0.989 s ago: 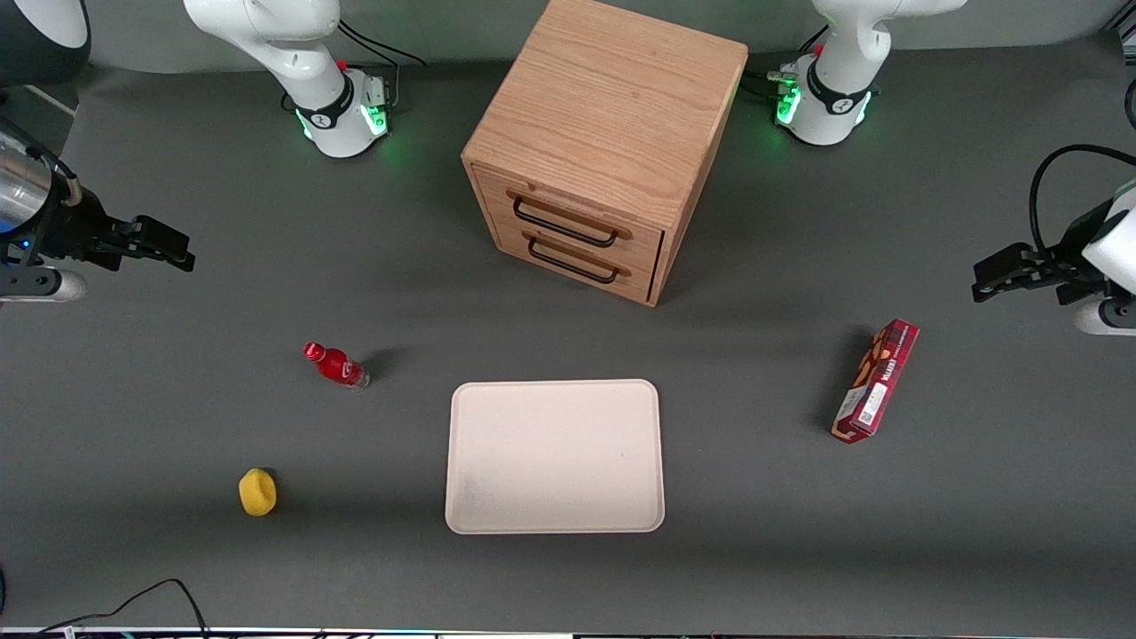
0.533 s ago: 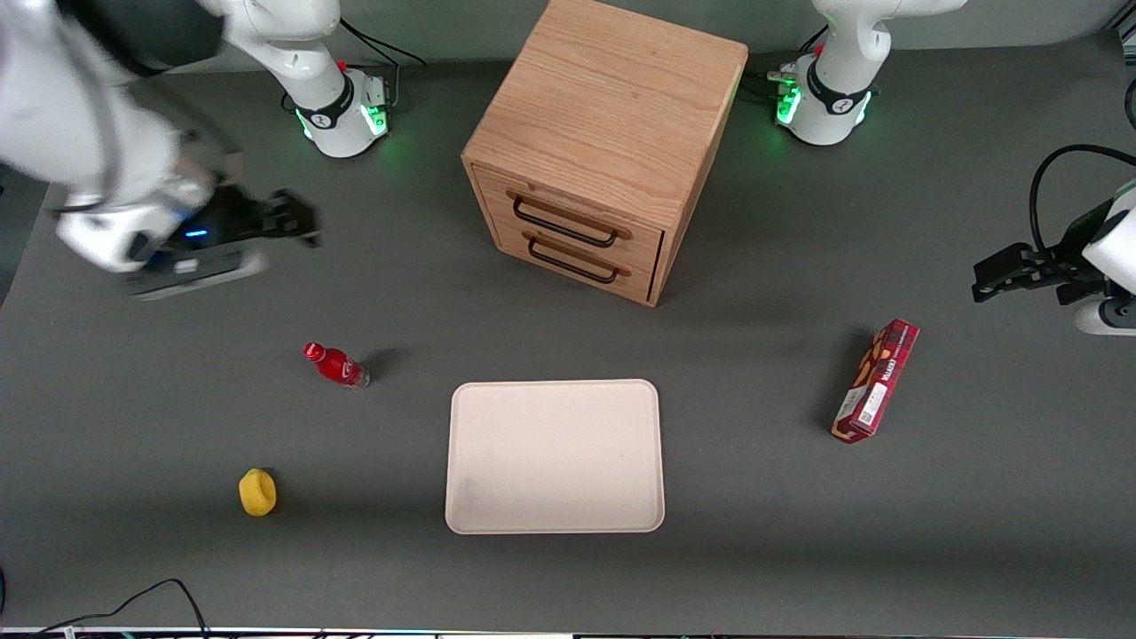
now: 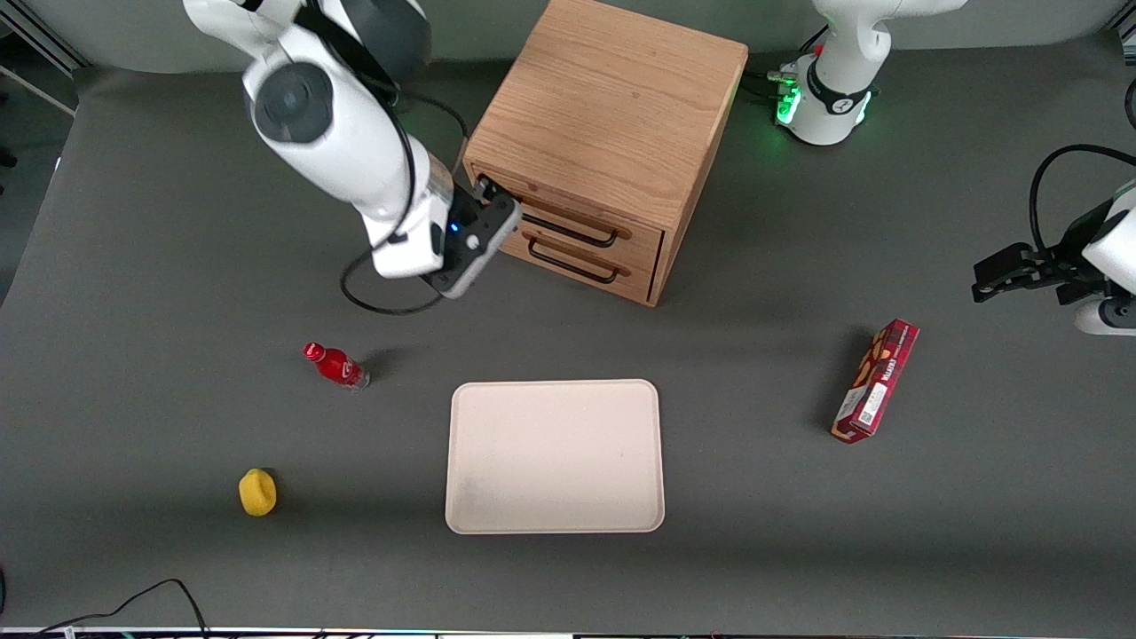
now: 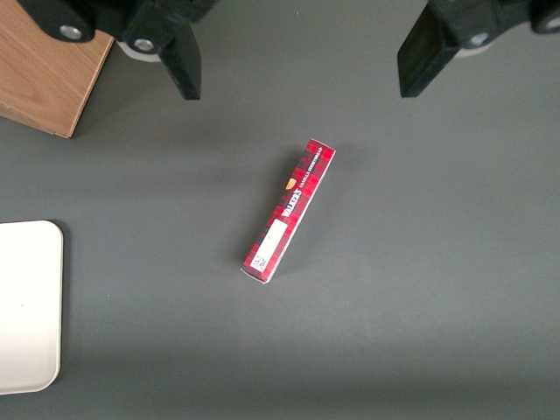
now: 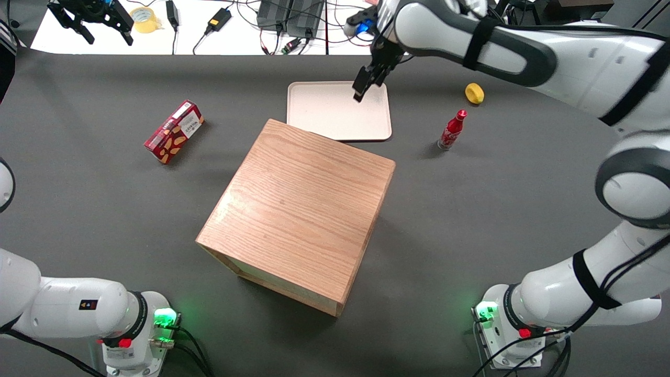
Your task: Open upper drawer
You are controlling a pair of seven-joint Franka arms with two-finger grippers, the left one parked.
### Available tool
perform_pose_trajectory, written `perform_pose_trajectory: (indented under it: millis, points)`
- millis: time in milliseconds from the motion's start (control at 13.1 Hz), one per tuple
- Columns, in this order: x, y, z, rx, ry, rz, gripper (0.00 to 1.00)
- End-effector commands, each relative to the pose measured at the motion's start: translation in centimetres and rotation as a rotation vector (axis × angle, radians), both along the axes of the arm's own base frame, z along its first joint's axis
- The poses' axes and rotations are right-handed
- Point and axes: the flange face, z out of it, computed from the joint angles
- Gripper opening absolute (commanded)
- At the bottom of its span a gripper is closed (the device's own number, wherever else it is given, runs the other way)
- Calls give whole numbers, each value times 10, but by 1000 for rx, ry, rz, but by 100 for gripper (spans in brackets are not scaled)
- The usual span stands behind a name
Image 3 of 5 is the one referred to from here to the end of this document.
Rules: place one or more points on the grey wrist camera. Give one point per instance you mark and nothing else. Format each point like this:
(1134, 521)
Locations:
(484, 264)
(1109, 318)

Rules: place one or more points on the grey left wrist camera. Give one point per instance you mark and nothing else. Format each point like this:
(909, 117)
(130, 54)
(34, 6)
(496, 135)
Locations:
(1109, 318)

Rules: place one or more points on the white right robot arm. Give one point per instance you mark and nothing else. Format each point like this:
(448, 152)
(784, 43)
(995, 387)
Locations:
(355, 151)

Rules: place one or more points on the red plastic bottle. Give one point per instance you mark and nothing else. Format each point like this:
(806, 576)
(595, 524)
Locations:
(337, 366)

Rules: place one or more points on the wooden drawer, deep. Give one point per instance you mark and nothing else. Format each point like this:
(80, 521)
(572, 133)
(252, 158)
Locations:
(630, 284)

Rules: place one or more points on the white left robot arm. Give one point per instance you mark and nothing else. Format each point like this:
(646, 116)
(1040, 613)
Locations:
(834, 89)

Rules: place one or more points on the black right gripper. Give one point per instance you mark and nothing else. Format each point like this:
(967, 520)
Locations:
(464, 206)

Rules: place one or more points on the aluminium frame bar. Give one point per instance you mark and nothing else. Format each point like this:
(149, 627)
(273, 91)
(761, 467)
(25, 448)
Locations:
(40, 40)

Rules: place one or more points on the beige rectangular tray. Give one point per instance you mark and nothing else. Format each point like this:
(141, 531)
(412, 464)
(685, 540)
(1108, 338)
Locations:
(555, 457)

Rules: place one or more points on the wooden drawer cabinet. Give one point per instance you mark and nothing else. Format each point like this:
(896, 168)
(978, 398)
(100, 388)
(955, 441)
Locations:
(612, 106)

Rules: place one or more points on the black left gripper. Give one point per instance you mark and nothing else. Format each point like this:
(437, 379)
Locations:
(1064, 260)

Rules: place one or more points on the yellow lemon toy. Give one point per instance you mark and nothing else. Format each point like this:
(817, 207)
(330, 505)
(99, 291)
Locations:
(257, 493)

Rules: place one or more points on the wooden drawer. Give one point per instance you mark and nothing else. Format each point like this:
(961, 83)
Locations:
(577, 209)
(630, 284)

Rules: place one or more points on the red snack box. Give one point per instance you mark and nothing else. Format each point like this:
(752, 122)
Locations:
(874, 383)

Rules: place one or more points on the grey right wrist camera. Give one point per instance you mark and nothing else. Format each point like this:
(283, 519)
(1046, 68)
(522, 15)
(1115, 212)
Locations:
(484, 264)

